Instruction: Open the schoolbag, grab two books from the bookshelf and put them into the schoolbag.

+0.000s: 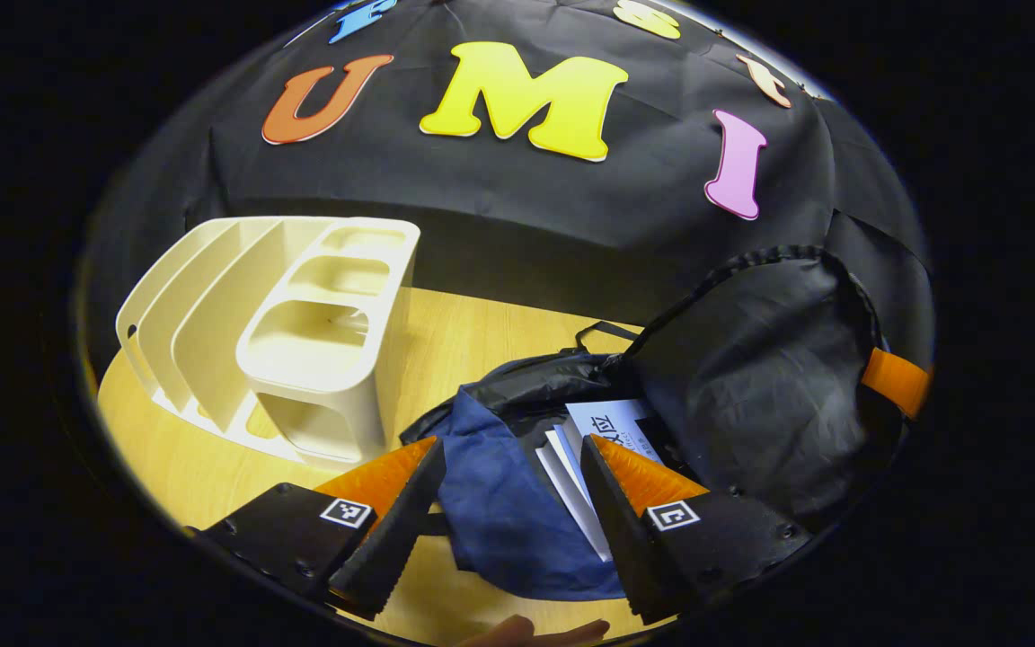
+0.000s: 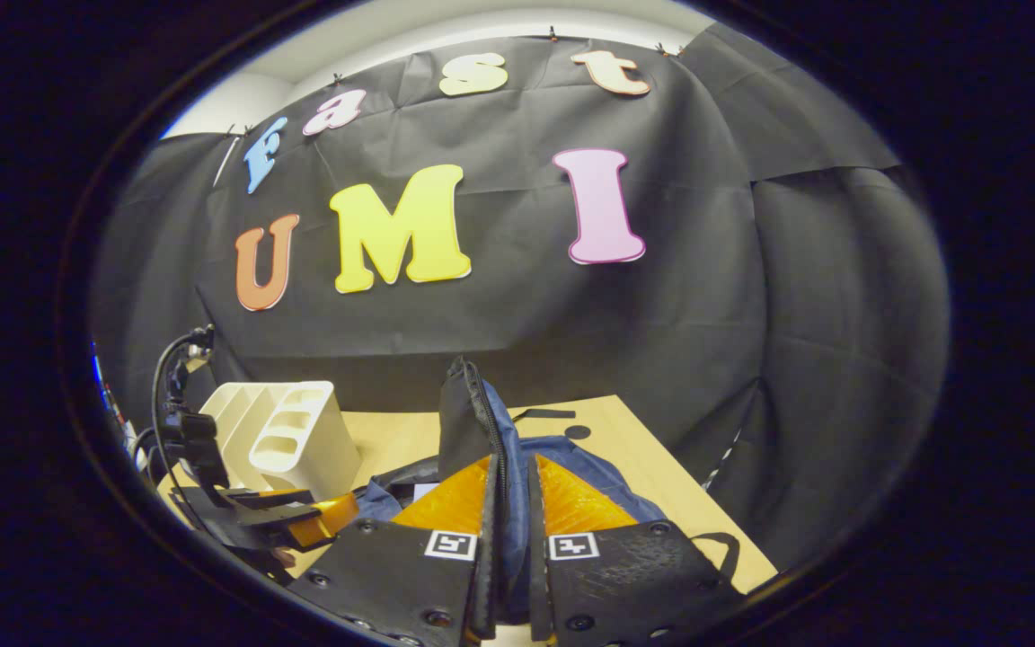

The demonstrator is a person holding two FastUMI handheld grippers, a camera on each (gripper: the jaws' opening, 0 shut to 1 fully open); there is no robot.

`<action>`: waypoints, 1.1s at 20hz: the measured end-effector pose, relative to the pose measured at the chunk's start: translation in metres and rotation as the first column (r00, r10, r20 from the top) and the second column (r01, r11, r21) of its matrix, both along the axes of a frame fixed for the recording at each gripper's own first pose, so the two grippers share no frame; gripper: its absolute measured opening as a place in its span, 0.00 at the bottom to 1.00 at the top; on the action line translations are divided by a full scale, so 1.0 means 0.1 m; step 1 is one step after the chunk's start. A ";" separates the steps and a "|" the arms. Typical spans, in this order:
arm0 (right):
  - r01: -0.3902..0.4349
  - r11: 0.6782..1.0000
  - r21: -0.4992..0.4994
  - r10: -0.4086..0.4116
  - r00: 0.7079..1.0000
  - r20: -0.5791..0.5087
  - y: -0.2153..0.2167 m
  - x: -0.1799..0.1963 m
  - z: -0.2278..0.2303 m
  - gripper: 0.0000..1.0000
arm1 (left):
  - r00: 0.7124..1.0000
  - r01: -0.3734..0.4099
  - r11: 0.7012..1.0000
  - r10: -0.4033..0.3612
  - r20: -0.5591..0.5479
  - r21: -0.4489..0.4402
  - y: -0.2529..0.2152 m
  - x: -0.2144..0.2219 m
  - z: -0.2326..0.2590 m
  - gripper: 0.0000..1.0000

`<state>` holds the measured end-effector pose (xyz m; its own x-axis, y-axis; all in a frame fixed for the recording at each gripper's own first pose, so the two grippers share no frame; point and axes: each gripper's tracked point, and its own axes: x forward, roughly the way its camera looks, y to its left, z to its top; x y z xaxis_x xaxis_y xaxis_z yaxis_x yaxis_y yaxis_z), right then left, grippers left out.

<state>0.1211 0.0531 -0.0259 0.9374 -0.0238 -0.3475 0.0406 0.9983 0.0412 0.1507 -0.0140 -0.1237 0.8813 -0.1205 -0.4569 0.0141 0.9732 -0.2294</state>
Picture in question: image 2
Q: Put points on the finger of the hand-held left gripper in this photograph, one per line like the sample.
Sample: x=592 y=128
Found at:
x=266 y=497
x=320 y=523

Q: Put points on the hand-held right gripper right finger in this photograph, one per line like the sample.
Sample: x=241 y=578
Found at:
x=537 y=584

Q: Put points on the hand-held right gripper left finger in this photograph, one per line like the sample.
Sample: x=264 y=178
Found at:
x=484 y=584

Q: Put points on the blue schoolbag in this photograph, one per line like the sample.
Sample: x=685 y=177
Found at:
x=513 y=503

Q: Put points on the black backdrop cloth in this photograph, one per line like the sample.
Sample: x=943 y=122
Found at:
x=571 y=314

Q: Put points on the white plastic bookshelf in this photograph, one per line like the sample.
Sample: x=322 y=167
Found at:
x=302 y=440

